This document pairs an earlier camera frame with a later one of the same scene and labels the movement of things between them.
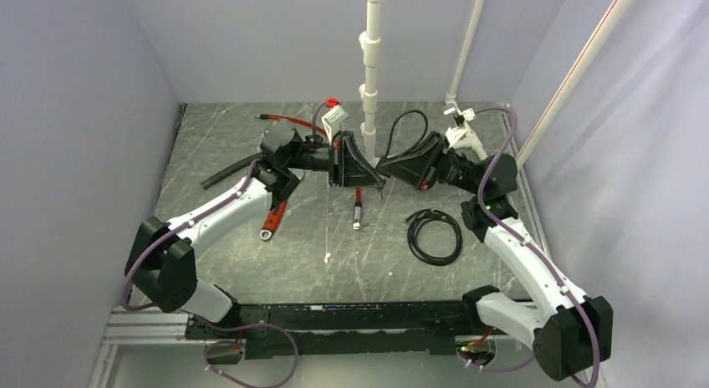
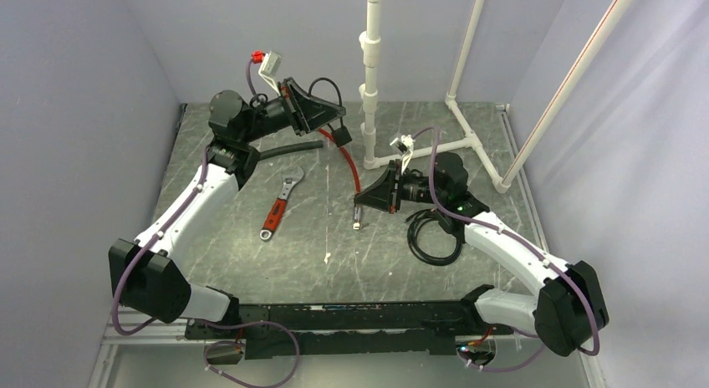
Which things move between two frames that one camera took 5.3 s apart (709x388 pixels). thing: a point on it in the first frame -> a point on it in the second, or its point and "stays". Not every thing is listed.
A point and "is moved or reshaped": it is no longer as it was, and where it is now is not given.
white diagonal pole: [605, 27] stays
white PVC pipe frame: [369, 40] stays
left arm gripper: [347, 166] -> [306, 113]
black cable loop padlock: [420, 140] is moved or reshaped
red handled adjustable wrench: [272, 220] stays
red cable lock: [358, 206] stays
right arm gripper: [423, 165] -> [383, 196]
